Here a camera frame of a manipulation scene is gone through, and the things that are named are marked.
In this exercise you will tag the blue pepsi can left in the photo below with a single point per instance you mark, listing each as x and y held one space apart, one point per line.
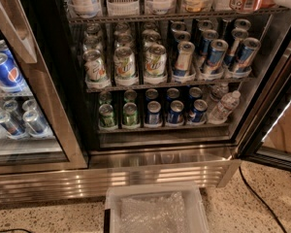
153 113

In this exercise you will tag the bubble wrap sheet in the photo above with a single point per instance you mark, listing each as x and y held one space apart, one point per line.
161 214

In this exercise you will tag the blue pepsi can middle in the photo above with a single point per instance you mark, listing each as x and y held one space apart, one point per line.
175 113

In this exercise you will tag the green can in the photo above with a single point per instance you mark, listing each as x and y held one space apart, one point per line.
130 114
106 115

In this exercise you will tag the clear plastic bin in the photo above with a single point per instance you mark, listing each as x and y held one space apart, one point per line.
195 212

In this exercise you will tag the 7up can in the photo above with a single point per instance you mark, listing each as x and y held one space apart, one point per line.
95 66
155 60
124 63

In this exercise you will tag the open right fridge door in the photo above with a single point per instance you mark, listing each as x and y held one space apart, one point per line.
263 147

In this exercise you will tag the front right 7up can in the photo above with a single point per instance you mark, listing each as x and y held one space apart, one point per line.
155 60

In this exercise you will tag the left glass fridge door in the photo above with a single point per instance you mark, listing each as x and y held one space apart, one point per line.
34 34

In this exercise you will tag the silver can behind glass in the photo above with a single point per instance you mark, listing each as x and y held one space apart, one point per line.
36 122

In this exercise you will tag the blue red bull can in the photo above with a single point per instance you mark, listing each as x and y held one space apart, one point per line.
216 52

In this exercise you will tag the white red bull can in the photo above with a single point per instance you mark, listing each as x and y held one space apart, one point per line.
183 63

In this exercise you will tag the blue pepsi can right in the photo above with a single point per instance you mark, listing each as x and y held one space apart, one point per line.
198 108

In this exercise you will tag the stainless steel fridge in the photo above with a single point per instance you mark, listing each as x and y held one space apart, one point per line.
200 152

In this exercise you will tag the blue pepsi can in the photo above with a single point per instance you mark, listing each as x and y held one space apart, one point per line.
153 113
198 108
175 113

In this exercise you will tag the empty white basket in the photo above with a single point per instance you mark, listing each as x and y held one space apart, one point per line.
123 7

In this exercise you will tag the green can front right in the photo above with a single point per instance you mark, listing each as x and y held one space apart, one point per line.
130 114

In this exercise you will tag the large pepsi can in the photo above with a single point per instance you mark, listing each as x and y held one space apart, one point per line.
10 75

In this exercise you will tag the green can front left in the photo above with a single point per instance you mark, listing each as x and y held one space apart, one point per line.
106 115

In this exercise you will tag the right red bull can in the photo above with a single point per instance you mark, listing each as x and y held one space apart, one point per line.
245 54

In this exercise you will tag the front middle 7up can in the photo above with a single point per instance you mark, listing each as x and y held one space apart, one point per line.
124 63

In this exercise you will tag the front water bottle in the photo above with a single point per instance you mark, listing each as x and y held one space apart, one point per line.
228 103

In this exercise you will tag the blue can behind glass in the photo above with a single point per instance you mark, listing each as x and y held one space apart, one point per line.
10 124

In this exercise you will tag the front left 7up can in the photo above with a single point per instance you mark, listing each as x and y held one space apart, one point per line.
95 66

